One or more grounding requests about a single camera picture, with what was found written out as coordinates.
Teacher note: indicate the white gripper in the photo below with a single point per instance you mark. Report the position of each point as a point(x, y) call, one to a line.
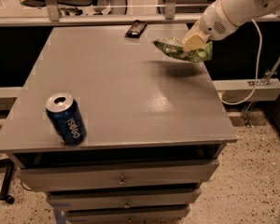
point(214, 22)

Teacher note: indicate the green jalapeno chip bag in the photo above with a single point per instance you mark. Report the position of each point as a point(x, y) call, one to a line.
point(173, 47)

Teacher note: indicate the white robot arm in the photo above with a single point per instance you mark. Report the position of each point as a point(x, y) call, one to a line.
point(241, 11)

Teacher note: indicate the black snack bar wrapper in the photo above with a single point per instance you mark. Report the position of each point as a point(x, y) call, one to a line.
point(137, 28)

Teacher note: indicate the grey drawer cabinet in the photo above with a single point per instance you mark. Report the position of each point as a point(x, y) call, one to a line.
point(137, 105)

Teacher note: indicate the blue pepsi can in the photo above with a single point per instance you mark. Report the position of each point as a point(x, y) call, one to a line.
point(63, 112)

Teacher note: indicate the bottom grey drawer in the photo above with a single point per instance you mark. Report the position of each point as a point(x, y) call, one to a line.
point(126, 215)

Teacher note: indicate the grey drawer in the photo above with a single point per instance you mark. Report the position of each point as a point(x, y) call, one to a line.
point(122, 175)
point(126, 215)
point(123, 199)

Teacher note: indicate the middle grey drawer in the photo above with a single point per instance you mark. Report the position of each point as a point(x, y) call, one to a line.
point(123, 199)

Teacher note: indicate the top grey drawer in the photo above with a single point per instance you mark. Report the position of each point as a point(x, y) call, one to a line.
point(122, 175)

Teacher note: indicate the black chair base leg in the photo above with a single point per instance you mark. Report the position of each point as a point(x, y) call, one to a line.
point(8, 165)

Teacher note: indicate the grey metal rail frame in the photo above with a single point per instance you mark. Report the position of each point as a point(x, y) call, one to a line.
point(13, 13)

